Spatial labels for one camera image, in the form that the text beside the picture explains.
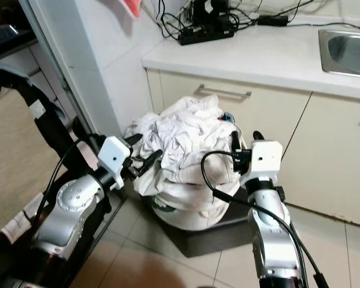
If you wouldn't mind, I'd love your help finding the stainless steel sink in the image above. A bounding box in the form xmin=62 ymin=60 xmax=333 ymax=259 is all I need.
xmin=317 ymin=28 xmax=360 ymax=79

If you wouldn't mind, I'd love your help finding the black power strip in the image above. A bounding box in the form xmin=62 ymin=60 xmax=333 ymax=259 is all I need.
xmin=177 ymin=23 xmax=236 ymax=46

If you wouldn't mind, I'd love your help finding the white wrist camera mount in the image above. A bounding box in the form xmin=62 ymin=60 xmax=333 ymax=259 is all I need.
xmin=97 ymin=136 xmax=133 ymax=190
xmin=239 ymin=139 xmax=284 ymax=185

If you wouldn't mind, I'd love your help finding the beige kitchen cabinet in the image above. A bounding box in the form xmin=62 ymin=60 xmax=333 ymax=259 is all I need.
xmin=146 ymin=68 xmax=360 ymax=230

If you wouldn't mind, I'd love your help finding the red hanging cloth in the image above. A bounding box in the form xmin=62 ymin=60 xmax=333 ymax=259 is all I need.
xmin=121 ymin=0 xmax=143 ymax=19

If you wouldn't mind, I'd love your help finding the black power adapter brick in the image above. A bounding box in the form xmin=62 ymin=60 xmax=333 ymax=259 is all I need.
xmin=257 ymin=15 xmax=289 ymax=27

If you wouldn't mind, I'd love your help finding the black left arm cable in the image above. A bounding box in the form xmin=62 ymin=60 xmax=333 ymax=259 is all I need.
xmin=41 ymin=137 xmax=110 ymax=217

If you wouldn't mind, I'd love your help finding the dark blue garment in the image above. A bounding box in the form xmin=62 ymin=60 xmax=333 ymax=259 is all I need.
xmin=218 ymin=110 xmax=238 ymax=124

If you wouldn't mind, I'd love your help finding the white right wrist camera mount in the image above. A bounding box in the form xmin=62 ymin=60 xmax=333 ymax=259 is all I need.
xmin=239 ymin=139 xmax=284 ymax=185

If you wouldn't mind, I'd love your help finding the grey metal door frame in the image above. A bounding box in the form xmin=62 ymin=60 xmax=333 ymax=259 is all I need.
xmin=18 ymin=0 xmax=98 ymax=158

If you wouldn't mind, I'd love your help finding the white crumpled clothes pile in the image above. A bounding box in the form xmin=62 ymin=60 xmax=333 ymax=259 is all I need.
xmin=124 ymin=94 xmax=242 ymax=232

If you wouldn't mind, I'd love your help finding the metal cabinet handle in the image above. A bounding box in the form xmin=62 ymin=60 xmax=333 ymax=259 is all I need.
xmin=197 ymin=85 xmax=253 ymax=100

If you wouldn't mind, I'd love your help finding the black charger device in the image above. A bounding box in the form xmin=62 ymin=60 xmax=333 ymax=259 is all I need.
xmin=191 ymin=0 xmax=232 ymax=31

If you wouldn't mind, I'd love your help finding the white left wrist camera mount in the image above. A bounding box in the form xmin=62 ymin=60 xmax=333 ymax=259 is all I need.
xmin=97 ymin=136 xmax=133 ymax=190

